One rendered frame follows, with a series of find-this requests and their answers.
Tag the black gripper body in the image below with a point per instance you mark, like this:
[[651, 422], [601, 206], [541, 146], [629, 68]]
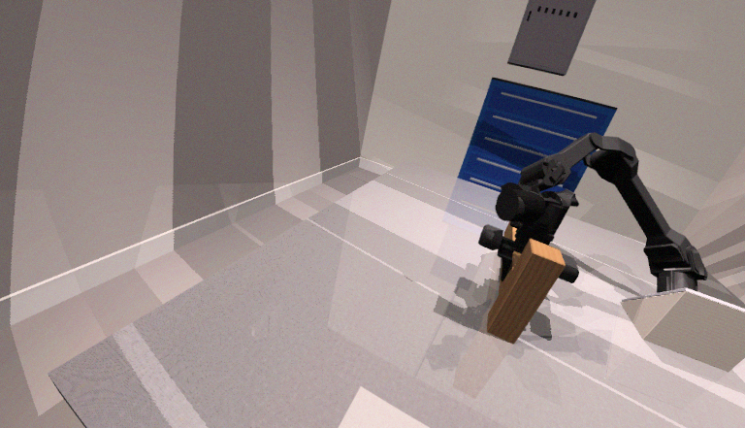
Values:
[[491, 237]]

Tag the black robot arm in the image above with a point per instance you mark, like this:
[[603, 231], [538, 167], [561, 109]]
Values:
[[615, 162]]

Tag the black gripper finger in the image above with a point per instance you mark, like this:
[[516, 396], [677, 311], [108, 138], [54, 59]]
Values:
[[506, 261]]

